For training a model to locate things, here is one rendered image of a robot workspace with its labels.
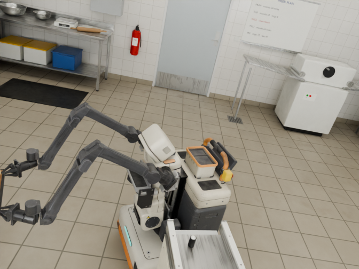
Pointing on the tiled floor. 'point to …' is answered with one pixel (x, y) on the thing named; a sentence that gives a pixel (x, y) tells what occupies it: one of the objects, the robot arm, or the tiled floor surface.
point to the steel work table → (30, 18)
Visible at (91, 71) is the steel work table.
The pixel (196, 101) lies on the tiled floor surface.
